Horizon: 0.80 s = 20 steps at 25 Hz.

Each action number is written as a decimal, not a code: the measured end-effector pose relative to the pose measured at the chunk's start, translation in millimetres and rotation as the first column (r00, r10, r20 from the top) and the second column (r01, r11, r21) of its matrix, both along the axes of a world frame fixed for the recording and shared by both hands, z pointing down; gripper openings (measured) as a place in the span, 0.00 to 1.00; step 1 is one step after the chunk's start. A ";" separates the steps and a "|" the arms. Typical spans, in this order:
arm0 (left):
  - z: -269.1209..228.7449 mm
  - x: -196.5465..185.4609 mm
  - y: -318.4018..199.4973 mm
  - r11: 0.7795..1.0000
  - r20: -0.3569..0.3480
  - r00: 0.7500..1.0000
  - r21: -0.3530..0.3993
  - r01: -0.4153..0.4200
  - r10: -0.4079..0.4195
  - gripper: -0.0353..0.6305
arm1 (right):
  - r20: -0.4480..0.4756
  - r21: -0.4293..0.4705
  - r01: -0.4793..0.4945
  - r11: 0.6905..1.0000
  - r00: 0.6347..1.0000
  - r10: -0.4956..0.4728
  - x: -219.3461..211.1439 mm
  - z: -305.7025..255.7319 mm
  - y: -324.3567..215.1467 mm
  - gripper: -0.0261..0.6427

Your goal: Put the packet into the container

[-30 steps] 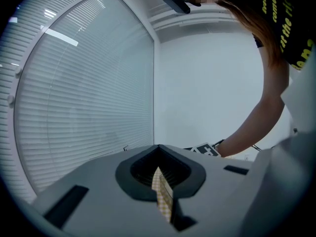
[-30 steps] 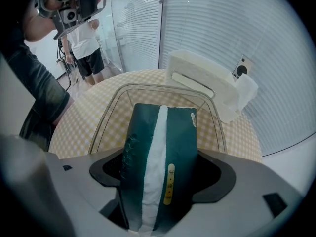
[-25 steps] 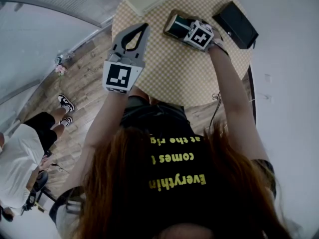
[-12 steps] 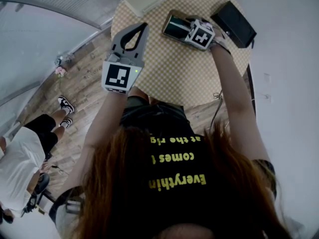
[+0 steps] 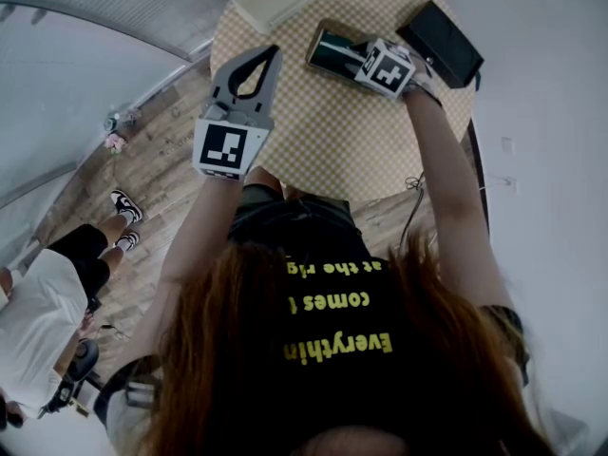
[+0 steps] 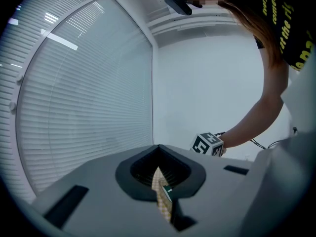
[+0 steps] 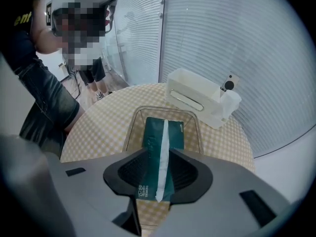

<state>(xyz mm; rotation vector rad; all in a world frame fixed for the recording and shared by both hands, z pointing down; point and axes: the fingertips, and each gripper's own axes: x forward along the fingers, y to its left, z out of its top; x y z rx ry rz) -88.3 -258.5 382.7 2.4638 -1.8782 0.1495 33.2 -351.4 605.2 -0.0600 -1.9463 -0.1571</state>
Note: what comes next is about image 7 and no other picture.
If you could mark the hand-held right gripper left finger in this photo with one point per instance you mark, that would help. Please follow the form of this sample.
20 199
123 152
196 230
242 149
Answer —
93 186

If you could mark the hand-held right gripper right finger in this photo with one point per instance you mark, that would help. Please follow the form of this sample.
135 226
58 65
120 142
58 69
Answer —
222 199

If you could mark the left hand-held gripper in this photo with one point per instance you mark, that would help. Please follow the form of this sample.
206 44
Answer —
49 13

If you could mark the green and white box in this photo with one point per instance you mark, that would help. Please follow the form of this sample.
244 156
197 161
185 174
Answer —
153 137

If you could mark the person's left forearm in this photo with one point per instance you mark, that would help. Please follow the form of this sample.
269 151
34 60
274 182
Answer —
45 41

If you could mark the round table with checkered cloth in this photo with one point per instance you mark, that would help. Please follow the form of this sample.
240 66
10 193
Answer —
106 122

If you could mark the black T-shirt with yellow print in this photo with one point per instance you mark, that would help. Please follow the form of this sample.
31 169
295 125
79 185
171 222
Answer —
19 46

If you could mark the dark denim shorts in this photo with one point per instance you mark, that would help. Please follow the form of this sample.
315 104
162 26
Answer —
47 95

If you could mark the white desktop organizer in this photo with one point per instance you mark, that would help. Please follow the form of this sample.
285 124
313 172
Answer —
187 88

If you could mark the small white camera device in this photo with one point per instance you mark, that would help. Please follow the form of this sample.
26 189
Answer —
230 83

